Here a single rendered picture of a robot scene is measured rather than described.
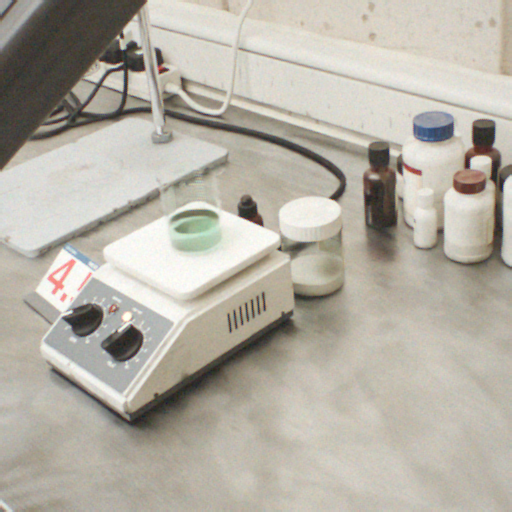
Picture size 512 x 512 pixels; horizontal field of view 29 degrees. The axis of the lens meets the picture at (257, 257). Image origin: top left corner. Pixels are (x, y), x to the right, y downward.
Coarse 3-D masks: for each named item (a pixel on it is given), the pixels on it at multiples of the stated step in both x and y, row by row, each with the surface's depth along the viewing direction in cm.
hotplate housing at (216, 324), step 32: (288, 256) 89; (128, 288) 87; (224, 288) 85; (256, 288) 87; (288, 288) 90; (192, 320) 82; (224, 320) 85; (256, 320) 88; (160, 352) 81; (192, 352) 83; (224, 352) 86; (96, 384) 82; (160, 384) 82; (128, 416) 81
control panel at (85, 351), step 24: (96, 288) 88; (120, 312) 85; (144, 312) 84; (48, 336) 88; (72, 336) 86; (96, 336) 85; (144, 336) 82; (72, 360) 85; (96, 360) 83; (144, 360) 81; (120, 384) 81
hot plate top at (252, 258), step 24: (120, 240) 90; (144, 240) 89; (240, 240) 88; (264, 240) 87; (120, 264) 87; (144, 264) 86; (168, 264) 85; (192, 264) 85; (216, 264) 85; (240, 264) 85; (168, 288) 82; (192, 288) 82
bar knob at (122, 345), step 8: (120, 328) 82; (128, 328) 81; (136, 328) 82; (112, 336) 82; (120, 336) 81; (128, 336) 82; (136, 336) 82; (104, 344) 81; (112, 344) 81; (120, 344) 82; (128, 344) 82; (136, 344) 82; (112, 352) 82; (120, 352) 82; (128, 352) 82; (136, 352) 82; (120, 360) 82
